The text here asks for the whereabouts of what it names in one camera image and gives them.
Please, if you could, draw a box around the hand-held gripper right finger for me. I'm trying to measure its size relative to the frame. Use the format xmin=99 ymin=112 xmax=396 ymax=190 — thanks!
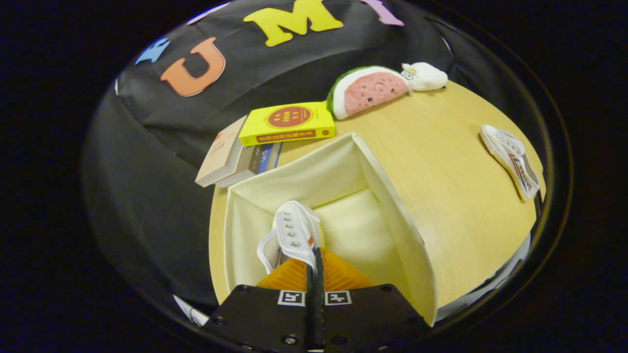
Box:
xmin=316 ymin=248 xmax=432 ymax=353

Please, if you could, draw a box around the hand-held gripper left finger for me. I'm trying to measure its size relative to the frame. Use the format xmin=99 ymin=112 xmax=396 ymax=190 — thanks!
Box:
xmin=204 ymin=248 xmax=318 ymax=353

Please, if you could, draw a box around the cream storage box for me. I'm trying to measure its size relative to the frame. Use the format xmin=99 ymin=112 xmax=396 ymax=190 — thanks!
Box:
xmin=223 ymin=131 xmax=438 ymax=327

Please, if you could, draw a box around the white canvas shoe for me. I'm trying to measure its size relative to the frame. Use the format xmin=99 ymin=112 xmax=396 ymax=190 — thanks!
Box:
xmin=480 ymin=124 xmax=540 ymax=202
xmin=257 ymin=200 xmax=324 ymax=275

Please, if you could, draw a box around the white panel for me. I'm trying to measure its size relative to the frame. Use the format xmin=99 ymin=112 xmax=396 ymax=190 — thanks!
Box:
xmin=174 ymin=294 xmax=209 ymax=328

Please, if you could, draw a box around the gray book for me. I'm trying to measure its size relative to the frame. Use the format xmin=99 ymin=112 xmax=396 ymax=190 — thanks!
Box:
xmin=215 ymin=142 xmax=268 ymax=189

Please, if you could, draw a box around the blue book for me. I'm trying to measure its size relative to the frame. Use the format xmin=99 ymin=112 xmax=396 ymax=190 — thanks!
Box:
xmin=258 ymin=141 xmax=284 ymax=173

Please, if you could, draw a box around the yellow book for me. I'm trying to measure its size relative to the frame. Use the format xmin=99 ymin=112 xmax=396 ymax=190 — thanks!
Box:
xmin=238 ymin=101 xmax=337 ymax=147

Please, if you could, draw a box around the watermelon plush toy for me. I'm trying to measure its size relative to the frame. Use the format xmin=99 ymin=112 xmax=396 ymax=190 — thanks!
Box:
xmin=326 ymin=66 xmax=410 ymax=121

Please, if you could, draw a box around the white plush toy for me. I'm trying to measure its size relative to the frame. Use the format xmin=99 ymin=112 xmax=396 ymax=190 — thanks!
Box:
xmin=401 ymin=62 xmax=448 ymax=92

